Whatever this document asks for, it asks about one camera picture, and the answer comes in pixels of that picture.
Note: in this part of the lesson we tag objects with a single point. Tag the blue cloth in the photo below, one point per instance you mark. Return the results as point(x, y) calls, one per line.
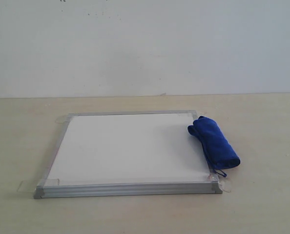
point(218, 152)

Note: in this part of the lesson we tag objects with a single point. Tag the white board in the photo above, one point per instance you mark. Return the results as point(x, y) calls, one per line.
point(126, 153)

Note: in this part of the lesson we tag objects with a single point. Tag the clear tape back right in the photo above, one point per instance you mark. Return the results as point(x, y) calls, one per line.
point(192, 113)

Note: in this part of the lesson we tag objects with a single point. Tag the clear tape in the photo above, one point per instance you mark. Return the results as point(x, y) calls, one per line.
point(192, 113)
point(220, 184)
point(63, 119)
point(30, 186)

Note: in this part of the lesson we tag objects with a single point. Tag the clear tape back left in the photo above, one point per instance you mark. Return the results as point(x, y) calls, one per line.
point(63, 119)

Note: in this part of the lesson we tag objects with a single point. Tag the clear tape front right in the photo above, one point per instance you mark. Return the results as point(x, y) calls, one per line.
point(220, 184)

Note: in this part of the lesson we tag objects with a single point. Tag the clear tape front left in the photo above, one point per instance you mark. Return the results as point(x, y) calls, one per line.
point(30, 186)

